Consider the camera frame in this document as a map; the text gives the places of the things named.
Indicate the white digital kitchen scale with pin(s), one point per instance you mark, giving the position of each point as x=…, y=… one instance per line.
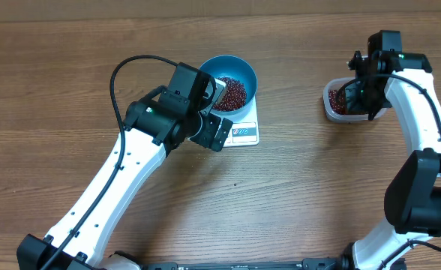
x=245, y=127

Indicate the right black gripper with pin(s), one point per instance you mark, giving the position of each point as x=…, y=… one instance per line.
x=386, y=104

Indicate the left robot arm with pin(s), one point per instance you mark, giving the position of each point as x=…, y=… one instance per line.
x=153, y=126

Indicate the red beans in bowl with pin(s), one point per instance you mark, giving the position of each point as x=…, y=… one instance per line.
x=235, y=96

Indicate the red beans in container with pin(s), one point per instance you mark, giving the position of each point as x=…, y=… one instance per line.
x=337, y=102

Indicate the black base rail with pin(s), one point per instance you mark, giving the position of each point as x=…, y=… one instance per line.
x=327, y=263

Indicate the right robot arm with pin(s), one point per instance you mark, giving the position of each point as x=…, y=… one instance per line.
x=412, y=201

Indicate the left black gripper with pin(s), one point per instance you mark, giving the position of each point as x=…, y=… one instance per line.
x=212, y=123

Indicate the clear plastic container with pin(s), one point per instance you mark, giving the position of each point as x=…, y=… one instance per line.
x=331, y=115

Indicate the blue bowl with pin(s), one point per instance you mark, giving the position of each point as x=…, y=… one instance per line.
x=233, y=67

